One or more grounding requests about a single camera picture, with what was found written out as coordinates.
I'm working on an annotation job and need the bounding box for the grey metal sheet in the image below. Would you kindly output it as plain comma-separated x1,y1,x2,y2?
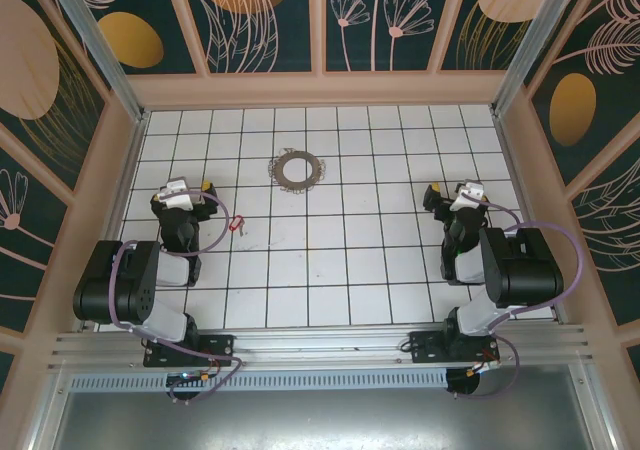
49,364,619,450

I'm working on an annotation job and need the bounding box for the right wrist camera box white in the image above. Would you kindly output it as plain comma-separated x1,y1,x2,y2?
451,179,487,212

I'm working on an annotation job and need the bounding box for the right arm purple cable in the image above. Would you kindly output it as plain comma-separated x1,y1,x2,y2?
452,192,586,401

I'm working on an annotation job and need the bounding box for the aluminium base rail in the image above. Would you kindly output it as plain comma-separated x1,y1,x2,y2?
47,323,595,371

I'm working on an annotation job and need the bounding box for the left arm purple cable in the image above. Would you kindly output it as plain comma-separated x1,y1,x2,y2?
108,191,245,405

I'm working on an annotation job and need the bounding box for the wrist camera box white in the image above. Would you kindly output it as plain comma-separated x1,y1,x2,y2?
158,178,195,209
451,179,487,212

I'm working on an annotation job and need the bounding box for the aluminium frame post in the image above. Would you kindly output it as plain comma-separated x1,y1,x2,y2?
42,0,150,124
491,0,591,117

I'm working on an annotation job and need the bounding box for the grey slotted cable duct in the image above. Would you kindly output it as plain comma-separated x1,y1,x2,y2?
69,368,449,391

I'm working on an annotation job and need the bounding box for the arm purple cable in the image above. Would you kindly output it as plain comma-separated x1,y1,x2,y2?
452,192,586,401
108,191,245,405

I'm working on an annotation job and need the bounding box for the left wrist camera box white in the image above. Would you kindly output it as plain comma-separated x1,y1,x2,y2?
158,178,195,209

